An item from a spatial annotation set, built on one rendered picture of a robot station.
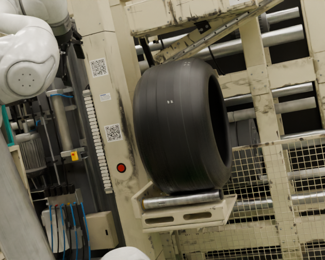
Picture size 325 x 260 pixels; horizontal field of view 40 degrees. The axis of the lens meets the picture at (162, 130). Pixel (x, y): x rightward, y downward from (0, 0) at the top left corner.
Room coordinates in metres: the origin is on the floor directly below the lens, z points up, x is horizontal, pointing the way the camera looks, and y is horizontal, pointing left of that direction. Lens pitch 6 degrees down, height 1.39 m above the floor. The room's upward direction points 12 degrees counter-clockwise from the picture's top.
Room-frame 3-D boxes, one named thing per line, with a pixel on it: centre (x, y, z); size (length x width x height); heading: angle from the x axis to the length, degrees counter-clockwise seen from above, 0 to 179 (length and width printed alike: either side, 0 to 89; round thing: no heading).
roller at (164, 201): (1.84, -0.02, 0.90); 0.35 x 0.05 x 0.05; 72
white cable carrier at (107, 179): (2.03, 0.28, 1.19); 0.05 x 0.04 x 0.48; 162
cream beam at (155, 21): (2.22, -0.27, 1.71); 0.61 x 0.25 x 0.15; 72
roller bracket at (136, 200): (2.03, 0.11, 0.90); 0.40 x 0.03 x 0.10; 162
